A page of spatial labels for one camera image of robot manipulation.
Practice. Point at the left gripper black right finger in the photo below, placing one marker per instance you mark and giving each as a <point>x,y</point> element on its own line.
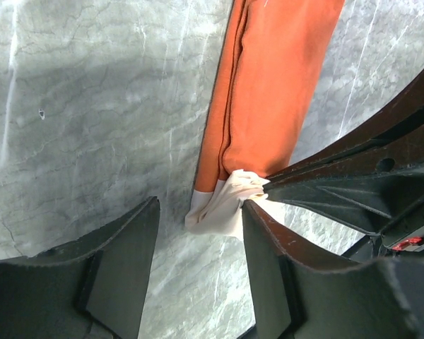
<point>300,290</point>

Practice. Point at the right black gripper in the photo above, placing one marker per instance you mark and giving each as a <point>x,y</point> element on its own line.
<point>369,204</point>

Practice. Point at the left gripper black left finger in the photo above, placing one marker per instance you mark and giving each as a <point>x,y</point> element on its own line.
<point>93,287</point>

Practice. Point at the orange underwear beige waistband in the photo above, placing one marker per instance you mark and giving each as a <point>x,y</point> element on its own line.
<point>269,68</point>

